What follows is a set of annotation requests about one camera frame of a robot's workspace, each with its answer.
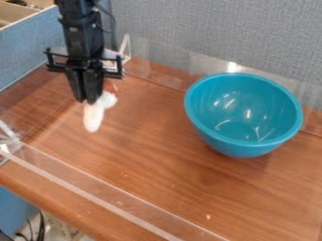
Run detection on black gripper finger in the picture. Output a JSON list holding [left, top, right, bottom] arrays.
[[65, 68, 85, 103], [82, 70, 102, 104]]

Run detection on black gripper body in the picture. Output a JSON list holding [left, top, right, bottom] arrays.
[[44, 22, 122, 78]]

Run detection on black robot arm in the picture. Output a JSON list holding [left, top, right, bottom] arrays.
[[44, 0, 122, 104]]

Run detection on blue plastic bowl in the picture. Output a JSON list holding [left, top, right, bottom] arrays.
[[183, 72, 303, 158]]

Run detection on wooden shelf unit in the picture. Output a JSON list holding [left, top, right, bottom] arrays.
[[0, 0, 54, 31]]

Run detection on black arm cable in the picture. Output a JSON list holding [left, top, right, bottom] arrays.
[[94, 4, 117, 51]]

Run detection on clear acrylic barrier frame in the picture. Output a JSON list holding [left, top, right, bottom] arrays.
[[0, 37, 322, 241]]

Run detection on black floor cables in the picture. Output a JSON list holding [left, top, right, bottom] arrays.
[[0, 210, 48, 241]]

